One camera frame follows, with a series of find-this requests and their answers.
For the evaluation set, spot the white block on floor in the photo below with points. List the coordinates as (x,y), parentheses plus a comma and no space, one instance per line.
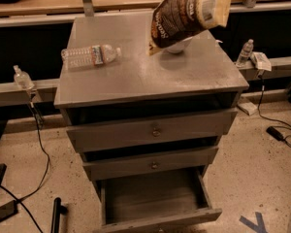
(247,106)

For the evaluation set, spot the small clear bottle left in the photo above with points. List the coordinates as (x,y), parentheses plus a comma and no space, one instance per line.
(22,79)

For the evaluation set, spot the black power adapter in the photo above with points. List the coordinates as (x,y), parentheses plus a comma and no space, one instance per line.
(276,134)
(8,210)

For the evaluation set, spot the black power adapter right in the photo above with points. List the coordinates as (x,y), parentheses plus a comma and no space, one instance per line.
(276,134)

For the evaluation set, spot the grey top drawer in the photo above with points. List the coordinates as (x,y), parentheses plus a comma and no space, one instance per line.
(152,130)

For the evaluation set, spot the grey open bottom drawer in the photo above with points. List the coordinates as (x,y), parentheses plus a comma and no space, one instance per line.
(155,203)

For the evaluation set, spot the white ceramic bowl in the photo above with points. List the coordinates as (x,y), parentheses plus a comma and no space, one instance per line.
(179,46)

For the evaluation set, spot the clear plastic water bottle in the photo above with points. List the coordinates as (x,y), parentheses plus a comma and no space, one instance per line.
(93,56)

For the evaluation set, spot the black post on floor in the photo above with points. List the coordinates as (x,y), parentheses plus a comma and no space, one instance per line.
(58,210)

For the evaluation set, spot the grey wooden drawer cabinet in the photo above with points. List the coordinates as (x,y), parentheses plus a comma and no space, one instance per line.
(201,78)

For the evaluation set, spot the small water bottle right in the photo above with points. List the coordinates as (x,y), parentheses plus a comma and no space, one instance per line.
(245,53)

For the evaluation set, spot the grey middle drawer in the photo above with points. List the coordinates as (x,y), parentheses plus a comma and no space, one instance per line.
(149,163)

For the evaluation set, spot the brown chip bag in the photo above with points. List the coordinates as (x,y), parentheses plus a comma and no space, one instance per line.
(176,20)

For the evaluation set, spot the white packet on rail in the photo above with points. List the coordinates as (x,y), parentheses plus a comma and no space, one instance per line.
(261,61)

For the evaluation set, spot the black power adapter left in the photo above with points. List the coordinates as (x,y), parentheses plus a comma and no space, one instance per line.
(8,210)

